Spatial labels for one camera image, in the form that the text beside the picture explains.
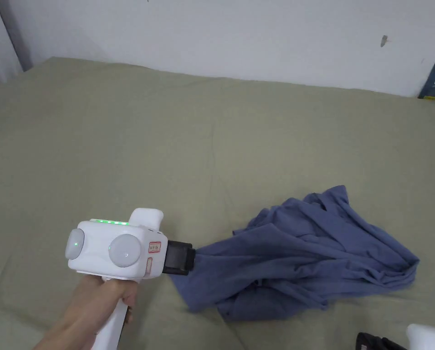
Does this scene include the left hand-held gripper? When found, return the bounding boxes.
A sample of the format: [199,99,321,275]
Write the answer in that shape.
[67,207,196,350]

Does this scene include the bed with pale green sheet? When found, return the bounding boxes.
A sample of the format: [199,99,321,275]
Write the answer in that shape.
[0,56,435,350]

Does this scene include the person's left hand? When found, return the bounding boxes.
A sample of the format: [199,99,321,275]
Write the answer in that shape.
[61,279,138,339]

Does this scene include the person's left forearm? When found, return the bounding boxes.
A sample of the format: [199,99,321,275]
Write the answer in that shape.
[34,316,95,350]

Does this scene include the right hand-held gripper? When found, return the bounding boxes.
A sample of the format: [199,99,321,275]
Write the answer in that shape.
[356,323,435,350]

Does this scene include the dark blue shirt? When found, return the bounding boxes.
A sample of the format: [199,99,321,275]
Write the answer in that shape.
[168,185,421,323]

